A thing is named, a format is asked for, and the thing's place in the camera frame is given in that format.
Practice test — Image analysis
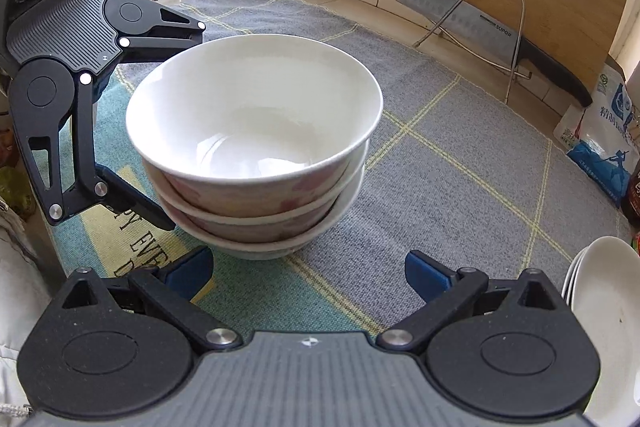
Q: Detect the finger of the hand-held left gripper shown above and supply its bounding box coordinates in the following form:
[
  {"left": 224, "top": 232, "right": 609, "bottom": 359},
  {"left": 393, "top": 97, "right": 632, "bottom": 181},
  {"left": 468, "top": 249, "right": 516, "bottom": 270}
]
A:
[
  {"left": 27, "top": 73, "right": 177, "bottom": 231},
  {"left": 117, "top": 6, "right": 207, "bottom": 64}
]

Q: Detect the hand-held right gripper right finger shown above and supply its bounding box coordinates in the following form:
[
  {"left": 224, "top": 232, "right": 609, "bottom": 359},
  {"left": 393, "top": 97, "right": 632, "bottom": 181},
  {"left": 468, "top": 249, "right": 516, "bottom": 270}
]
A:
[{"left": 376, "top": 250, "right": 557, "bottom": 354}]

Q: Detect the black handle kitchen knife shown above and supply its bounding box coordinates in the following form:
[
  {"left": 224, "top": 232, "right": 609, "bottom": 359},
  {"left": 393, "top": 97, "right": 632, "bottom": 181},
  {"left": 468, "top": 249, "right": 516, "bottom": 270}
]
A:
[{"left": 396, "top": 0, "right": 593, "bottom": 108}]

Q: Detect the metal wire rack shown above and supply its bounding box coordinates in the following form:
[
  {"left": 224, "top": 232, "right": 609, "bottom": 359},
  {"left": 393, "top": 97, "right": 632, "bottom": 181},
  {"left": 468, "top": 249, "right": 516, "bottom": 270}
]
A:
[{"left": 412, "top": 0, "right": 533, "bottom": 105}]

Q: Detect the dark vinegar bottle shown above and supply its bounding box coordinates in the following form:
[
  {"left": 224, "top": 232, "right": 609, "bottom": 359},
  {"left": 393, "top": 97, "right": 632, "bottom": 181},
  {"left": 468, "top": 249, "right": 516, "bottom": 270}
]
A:
[{"left": 620, "top": 167, "right": 640, "bottom": 233}]

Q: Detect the white pink flower bowl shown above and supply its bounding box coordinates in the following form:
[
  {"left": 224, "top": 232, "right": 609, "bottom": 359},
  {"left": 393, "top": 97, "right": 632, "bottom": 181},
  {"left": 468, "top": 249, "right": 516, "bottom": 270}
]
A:
[
  {"left": 141, "top": 139, "right": 372, "bottom": 244},
  {"left": 126, "top": 34, "right": 384, "bottom": 214},
  {"left": 155, "top": 167, "right": 367, "bottom": 261}
]

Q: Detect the white blue salt bag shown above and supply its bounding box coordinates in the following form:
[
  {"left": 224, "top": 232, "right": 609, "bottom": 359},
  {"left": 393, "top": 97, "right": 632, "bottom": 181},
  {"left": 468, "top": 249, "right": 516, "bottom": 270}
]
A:
[{"left": 553, "top": 62, "right": 640, "bottom": 208}]

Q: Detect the white plate with stained centre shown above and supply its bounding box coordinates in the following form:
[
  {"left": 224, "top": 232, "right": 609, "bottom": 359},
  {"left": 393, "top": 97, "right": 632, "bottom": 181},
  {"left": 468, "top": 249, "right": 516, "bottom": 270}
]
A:
[{"left": 570, "top": 236, "right": 640, "bottom": 427}]

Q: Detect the person's white clothing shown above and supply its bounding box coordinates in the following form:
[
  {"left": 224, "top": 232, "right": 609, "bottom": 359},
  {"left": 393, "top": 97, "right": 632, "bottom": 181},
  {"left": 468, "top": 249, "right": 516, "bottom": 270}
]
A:
[{"left": 0, "top": 207, "right": 68, "bottom": 427}]

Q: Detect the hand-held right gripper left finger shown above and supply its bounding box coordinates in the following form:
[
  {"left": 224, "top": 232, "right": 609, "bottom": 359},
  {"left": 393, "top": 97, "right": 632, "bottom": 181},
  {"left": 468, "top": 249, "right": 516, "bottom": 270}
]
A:
[{"left": 60, "top": 245, "right": 244, "bottom": 354}]

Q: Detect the grey green checked mat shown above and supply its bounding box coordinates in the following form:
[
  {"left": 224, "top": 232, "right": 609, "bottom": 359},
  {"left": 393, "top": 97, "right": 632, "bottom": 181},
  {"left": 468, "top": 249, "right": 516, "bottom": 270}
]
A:
[{"left": 50, "top": 0, "right": 631, "bottom": 343}]

